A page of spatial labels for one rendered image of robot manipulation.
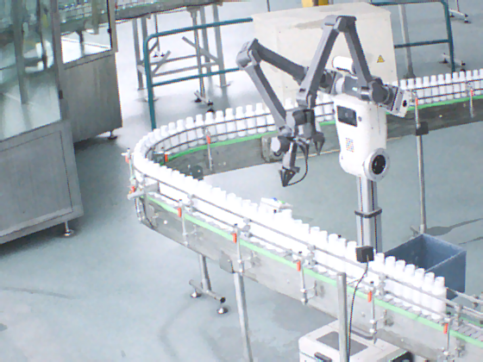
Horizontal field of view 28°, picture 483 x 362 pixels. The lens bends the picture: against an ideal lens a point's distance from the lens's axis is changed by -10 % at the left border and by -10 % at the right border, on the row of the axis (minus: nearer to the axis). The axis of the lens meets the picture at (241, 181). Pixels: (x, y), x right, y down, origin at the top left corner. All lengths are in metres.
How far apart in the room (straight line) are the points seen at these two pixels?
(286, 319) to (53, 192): 2.27
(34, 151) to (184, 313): 1.83
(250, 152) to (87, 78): 3.77
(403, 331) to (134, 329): 2.60
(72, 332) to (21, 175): 1.60
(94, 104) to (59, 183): 2.29
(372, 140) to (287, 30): 3.74
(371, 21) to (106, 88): 2.67
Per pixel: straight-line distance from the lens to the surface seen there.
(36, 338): 6.20
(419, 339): 3.83
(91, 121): 9.70
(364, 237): 5.01
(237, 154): 6.06
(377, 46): 8.75
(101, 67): 9.65
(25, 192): 7.40
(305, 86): 4.30
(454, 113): 6.58
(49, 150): 7.42
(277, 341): 5.81
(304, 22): 8.45
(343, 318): 3.31
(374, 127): 4.77
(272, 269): 4.49
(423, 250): 4.68
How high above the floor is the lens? 2.80
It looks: 20 degrees down
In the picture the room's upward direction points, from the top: 7 degrees counter-clockwise
